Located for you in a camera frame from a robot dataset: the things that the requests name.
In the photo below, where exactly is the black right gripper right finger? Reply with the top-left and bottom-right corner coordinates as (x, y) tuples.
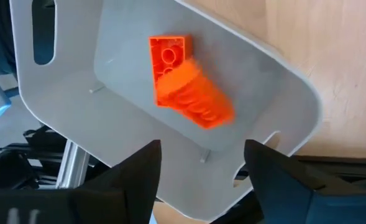
(244, 139), (366, 224)

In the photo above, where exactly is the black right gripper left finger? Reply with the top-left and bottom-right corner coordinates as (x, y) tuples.
(0, 139), (163, 224)

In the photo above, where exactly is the orange toy building block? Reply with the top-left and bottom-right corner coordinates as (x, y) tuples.
(148, 34), (193, 108)
(155, 58), (236, 130)

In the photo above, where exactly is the light grey plastic bin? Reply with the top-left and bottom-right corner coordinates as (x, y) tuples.
(9, 0), (324, 222)

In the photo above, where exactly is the silver aluminium bracket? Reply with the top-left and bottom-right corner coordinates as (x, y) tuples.
(55, 139), (91, 190)

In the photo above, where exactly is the black cable bundle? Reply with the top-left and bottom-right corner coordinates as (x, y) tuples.
(0, 124), (68, 190)

